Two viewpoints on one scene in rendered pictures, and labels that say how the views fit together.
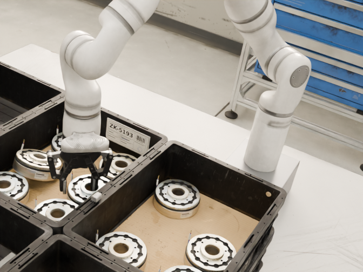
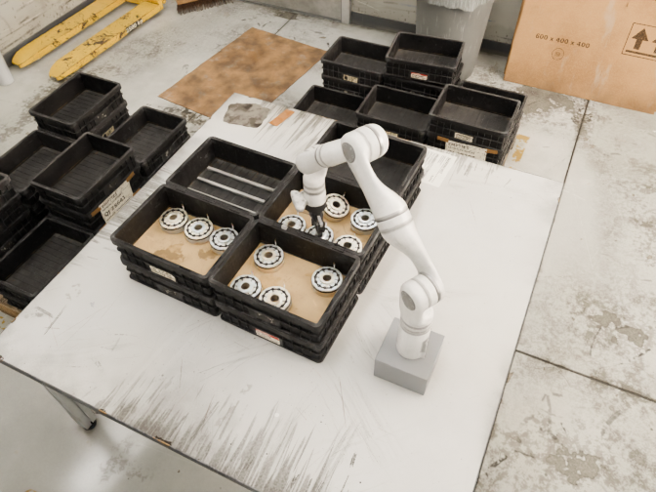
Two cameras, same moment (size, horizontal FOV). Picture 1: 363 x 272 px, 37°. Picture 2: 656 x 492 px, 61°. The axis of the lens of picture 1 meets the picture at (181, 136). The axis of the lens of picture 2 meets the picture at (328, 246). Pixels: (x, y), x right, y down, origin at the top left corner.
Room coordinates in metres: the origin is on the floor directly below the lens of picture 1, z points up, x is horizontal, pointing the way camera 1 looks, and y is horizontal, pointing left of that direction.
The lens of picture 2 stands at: (1.06, -1.11, 2.33)
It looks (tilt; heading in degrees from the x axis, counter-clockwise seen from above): 50 degrees down; 94
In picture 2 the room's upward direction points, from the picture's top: 2 degrees counter-clockwise
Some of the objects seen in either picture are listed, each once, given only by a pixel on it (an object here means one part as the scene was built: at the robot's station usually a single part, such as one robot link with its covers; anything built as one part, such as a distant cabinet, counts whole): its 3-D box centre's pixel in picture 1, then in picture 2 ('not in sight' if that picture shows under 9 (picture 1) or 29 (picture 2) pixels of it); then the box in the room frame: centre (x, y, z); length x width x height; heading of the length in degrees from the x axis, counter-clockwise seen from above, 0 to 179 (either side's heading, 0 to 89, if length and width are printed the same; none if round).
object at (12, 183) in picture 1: (3, 185); not in sight; (0.88, 0.35, 0.86); 0.05 x 0.05 x 0.01
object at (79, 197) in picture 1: (91, 189); (318, 235); (0.93, 0.17, 0.86); 0.10 x 0.10 x 0.01
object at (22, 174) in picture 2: not in sight; (42, 183); (-0.60, 0.97, 0.31); 0.40 x 0.30 x 0.34; 67
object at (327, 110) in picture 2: not in sight; (333, 121); (0.90, 1.59, 0.26); 0.40 x 0.30 x 0.23; 157
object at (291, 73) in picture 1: (283, 82); (419, 301); (1.23, -0.22, 1.05); 0.09 x 0.09 x 0.17; 37
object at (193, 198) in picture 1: (177, 194); (327, 278); (0.96, -0.02, 0.86); 0.10 x 0.10 x 0.01
